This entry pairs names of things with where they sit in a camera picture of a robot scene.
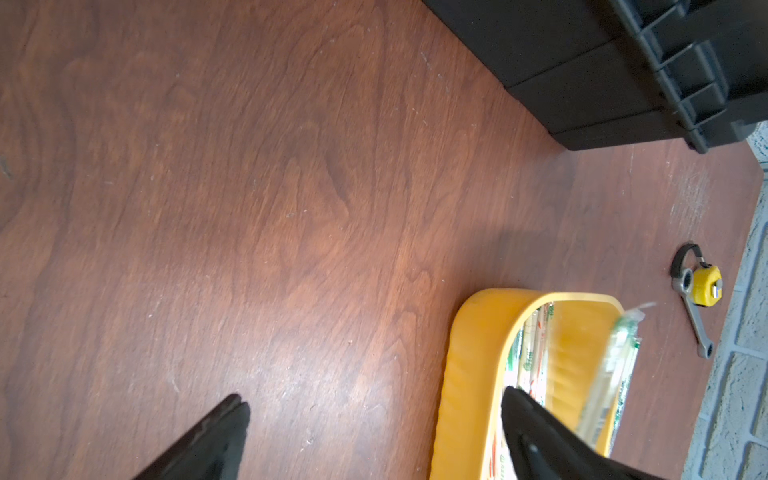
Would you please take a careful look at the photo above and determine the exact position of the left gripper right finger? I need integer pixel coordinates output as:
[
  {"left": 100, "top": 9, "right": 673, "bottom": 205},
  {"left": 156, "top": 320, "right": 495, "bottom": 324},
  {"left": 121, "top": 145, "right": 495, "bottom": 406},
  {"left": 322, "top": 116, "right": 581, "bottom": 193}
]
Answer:
[{"left": 501, "top": 387, "right": 654, "bottom": 480}]

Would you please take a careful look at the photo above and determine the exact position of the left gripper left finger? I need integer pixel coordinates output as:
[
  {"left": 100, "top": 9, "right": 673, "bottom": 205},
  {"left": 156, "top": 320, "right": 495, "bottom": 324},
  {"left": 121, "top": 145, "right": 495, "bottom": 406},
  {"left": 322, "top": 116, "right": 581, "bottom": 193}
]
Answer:
[{"left": 135, "top": 394, "right": 251, "bottom": 479}]

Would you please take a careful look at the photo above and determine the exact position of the yellow plastic storage box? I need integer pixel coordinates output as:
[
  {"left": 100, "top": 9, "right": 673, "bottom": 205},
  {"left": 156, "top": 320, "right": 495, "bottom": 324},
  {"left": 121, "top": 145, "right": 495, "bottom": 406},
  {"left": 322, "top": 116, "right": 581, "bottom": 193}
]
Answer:
[{"left": 430, "top": 289, "right": 623, "bottom": 479}]

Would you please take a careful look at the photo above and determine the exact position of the wrapped chopsticks pile in box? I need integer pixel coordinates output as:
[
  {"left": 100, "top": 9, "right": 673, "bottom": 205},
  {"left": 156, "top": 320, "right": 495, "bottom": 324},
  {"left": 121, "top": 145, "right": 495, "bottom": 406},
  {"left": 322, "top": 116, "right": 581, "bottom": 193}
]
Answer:
[{"left": 490, "top": 302, "right": 554, "bottom": 479}]

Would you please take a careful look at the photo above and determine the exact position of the silver metal wrench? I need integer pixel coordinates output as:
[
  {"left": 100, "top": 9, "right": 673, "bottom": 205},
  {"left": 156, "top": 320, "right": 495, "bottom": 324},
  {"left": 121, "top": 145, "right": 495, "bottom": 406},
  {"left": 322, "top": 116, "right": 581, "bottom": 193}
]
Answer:
[{"left": 672, "top": 268, "right": 714, "bottom": 359}]

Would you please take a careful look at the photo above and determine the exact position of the yellow tape measure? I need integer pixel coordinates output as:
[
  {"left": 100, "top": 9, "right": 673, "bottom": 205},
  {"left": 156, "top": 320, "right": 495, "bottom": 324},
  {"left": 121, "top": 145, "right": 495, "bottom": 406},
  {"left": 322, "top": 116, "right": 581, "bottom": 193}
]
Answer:
[{"left": 669, "top": 242, "right": 724, "bottom": 308}]

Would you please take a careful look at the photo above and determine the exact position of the black plastic toolbox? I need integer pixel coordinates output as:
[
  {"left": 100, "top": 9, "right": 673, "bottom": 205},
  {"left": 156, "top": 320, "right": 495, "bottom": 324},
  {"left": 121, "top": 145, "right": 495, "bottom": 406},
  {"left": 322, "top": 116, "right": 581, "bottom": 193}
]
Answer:
[{"left": 429, "top": 0, "right": 767, "bottom": 154}]

